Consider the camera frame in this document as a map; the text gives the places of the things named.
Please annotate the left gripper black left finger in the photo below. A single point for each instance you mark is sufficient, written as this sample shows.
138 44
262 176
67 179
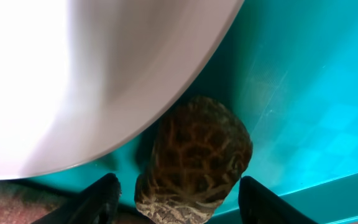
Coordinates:
97 204

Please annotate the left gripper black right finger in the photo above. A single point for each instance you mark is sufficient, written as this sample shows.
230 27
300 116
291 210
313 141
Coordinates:
259 205

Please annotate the brown patterned food piece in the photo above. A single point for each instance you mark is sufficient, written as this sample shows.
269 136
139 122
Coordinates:
200 152

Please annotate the large white plate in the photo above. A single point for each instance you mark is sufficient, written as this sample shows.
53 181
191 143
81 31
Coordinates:
78 79

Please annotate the teal plastic tray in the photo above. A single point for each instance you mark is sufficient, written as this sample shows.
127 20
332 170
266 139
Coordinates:
289 70

